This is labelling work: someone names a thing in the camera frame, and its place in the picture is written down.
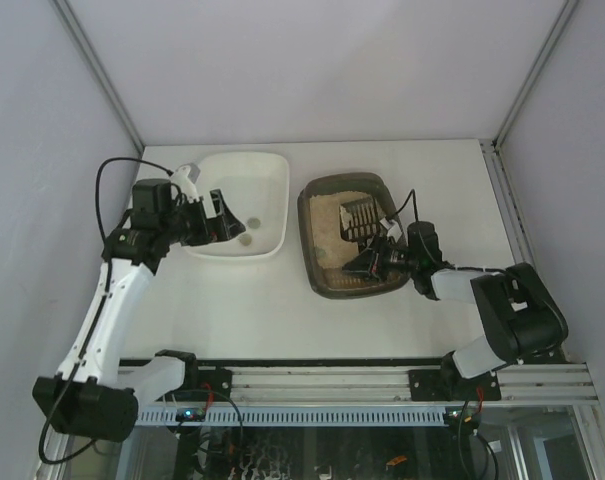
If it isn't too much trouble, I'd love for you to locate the black slotted litter scoop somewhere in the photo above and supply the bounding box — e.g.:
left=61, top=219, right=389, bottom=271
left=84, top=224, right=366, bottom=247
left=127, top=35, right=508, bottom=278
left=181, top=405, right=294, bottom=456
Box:
left=339, top=196, right=384, bottom=244

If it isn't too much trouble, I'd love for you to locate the brown translucent litter box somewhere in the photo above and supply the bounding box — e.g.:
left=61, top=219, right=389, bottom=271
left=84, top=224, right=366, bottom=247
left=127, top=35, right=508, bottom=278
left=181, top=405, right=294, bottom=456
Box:
left=297, top=172, right=409, bottom=299

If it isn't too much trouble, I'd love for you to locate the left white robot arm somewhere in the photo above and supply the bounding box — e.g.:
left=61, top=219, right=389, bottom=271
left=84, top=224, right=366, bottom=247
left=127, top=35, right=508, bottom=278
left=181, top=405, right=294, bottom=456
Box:
left=32, top=179, right=245, bottom=442

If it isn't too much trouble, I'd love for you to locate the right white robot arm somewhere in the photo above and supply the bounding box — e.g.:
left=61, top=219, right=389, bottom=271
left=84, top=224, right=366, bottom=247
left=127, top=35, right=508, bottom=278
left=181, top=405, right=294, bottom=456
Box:
left=342, top=234, right=568, bottom=400

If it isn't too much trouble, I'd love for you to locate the white plastic waste tray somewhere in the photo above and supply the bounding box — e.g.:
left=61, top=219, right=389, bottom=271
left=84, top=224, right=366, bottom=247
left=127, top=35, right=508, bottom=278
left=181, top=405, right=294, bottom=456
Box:
left=186, top=151, right=290, bottom=261

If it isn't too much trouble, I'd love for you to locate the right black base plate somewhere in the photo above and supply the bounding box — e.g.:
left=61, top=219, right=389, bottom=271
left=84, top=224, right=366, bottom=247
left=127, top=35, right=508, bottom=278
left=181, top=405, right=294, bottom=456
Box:
left=408, top=369, right=502, bottom=402

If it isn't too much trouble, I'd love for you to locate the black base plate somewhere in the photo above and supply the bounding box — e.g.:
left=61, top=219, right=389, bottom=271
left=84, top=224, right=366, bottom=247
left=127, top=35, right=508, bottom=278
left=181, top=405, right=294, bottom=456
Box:
left=408, top=369, right=502, bottom=402
left=160, top=367, right=233, bottom=402

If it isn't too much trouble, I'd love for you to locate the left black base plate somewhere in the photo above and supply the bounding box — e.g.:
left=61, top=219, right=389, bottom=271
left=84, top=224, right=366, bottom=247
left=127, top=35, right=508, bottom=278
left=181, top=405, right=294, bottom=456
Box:
left=160, top=367, right=233, bottom=402

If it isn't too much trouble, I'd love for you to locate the grey slotted cable duct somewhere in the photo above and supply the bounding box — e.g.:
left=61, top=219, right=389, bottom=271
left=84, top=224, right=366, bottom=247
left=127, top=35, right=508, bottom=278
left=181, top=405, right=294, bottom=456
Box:
left=136, top=405, right=447, bottom=427

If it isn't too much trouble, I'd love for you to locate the aluminium mounting rail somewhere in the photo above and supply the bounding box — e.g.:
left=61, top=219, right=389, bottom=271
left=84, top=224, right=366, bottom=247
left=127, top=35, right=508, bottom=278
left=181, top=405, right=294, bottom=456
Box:
left=116, top=363, right=599, bottom=403

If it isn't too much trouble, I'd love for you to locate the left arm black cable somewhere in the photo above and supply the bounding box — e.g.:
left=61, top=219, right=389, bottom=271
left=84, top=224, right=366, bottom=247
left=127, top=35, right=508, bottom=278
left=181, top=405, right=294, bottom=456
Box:
left=37, top=157, right=176, bottom=464

